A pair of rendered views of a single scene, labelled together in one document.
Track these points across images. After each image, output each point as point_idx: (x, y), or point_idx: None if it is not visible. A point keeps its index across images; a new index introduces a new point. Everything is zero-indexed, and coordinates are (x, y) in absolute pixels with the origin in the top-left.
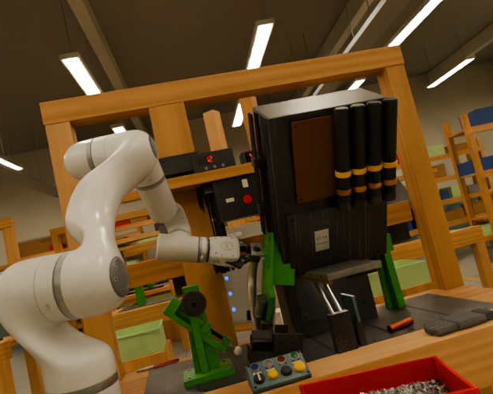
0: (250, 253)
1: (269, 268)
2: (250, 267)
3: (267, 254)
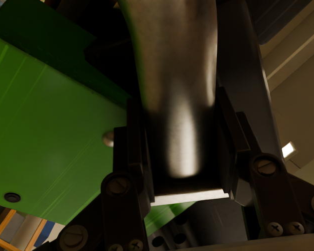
0: (221, 128)
1: None
2: (146, 33)
3: (86, 194)
